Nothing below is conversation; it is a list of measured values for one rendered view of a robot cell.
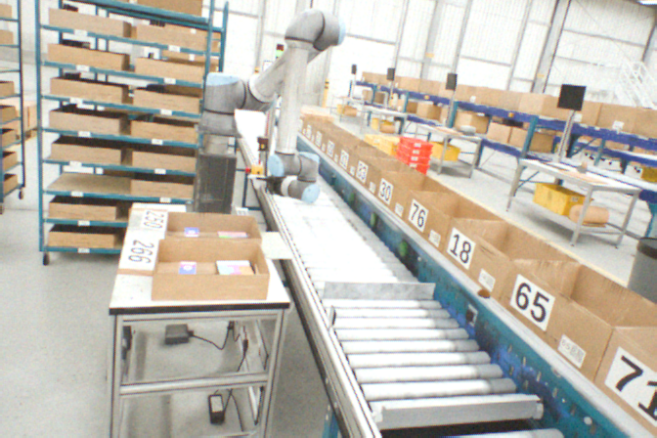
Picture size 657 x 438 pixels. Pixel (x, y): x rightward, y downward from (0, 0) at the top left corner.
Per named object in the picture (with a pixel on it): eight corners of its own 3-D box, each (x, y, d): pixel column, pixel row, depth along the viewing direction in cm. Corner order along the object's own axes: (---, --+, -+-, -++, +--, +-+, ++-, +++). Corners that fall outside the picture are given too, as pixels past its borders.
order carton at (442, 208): (402, 222, 226) (410, 190, 221) (453, 225, 234) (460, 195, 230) (441, 255, 190) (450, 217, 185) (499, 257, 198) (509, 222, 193)
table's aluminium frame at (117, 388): (127, 329, 248) (133, 208, 228) (233, 325, 268) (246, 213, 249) (102, 495, 158) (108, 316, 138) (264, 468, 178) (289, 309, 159)
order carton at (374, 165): (354, 180, 298) (358, 155, 293) (393, 184, 306) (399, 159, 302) (374, 197, 262) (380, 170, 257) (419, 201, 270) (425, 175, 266)
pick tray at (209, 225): (165, 232, 199) (167, 210, 196) (251, 235, 211) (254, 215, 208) (161, 259, 173) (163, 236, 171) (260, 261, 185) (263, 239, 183)
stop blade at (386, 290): (321, 301, 167) (325, 280, 165) (429, 303, 181) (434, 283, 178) (322, 302, 167) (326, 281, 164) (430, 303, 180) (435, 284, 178)
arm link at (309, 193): (323, 182, 197) (320, 203, 199) (302, 176, 205) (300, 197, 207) (308, 183, 190) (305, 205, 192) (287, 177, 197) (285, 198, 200)
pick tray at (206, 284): (156, 262, 170) (158, 238, 167) (257, 264, 182) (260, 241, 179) (150, 301, 144) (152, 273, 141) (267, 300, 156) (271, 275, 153)
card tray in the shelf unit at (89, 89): (49, 94, 272) (49, 77, 269) (64, 90, 300) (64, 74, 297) (121, 104, 283) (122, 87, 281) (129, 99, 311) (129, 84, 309)
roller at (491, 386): (351, 396, 124) (354, 380, 123) (507, 387, 139) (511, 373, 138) (356, 409, 120) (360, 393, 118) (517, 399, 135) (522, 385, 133)
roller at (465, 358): (337, 365, 136) (340, 351, 135) (483, 360, 151) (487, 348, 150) (342, 376, 132) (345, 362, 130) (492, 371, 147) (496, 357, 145)
